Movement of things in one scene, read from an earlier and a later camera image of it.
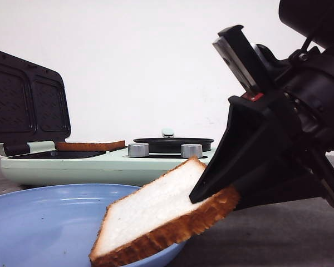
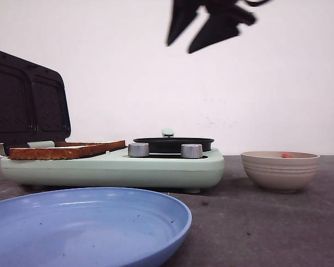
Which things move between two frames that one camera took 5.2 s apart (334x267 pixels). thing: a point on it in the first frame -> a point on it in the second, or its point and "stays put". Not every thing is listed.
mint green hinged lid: x=28 y=105 stays put
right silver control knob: x=188 y=150 stays put
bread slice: x=156 y=213 -> x=58 y=153
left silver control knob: x=138 y=149 stays put
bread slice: x=62 y=146 stays put
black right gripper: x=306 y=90 -> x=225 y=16
